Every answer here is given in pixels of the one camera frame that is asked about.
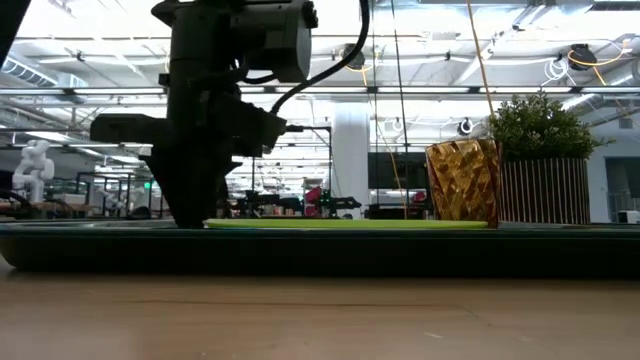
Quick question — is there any black background gantry frame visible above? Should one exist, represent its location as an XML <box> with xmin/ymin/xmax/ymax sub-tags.
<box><xmin>286</xmin><ymin>124</ymin><xmax>334</xmax><ymax>217</ymax></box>

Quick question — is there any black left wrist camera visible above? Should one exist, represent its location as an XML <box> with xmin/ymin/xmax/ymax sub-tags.
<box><xmin>234</xmin><ymin>95</ymin><xmax>288</xmax><ymax>157</ymax></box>

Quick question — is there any yellow hanging cable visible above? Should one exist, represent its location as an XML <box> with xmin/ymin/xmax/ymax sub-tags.
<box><xmin>465</xmin><ymin>0</ymin><xmax>496</xmax><ymax>117</ymax></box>

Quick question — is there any dark green tray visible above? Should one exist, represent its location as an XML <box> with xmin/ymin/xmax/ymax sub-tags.
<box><xmin>0</xmin><ymin>221</ymin><xmax>640</xmax><ymax>279</ymax></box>

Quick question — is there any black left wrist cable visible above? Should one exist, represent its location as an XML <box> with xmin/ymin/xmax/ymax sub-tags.
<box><xmin>239</xmin><ymin>0</ymin><xmax>371</xmax><ymax>116</ymax></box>

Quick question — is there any amber faceted glass cup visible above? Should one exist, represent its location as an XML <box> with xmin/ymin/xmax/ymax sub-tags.
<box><xmin>425</xmin><ymin>138</ymin><xmax>502</xmax><ymax>229</ymax></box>

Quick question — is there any white building column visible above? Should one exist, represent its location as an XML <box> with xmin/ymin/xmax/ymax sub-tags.
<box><xmin>332</xmin><ymin>102</ymin><xmax>371</xmax><ymax>221</ymax></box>

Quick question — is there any lime green plate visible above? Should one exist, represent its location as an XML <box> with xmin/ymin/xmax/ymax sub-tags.
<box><xmin>203</xmin><ymin>218</ymin><xmax>490</xmax><ymax>231</ymax></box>

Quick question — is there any black wall screen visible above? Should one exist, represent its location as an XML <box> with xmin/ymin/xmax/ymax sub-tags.
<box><xmin>367</xmin><ymin>152</ymin><xmax>431</xmax><ymax>191</ymax></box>

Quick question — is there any potted plant in slatted pot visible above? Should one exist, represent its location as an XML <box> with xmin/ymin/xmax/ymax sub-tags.
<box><xmin>487</xmin><ymin>91</ymin><xmax>614</xmax><ymax>225</ymax></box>

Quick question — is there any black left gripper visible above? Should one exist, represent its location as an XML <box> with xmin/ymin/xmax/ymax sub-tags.
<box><xmin>89</xmin><ymin>82</ymin><xmax>241</xmax><ymax>230</ymax></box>

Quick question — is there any black hanging cable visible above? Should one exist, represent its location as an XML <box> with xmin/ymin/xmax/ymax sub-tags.
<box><xmin>389</xmin><ymin>0</ymin><xmax>409</xmax><ymax>221</ymax></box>

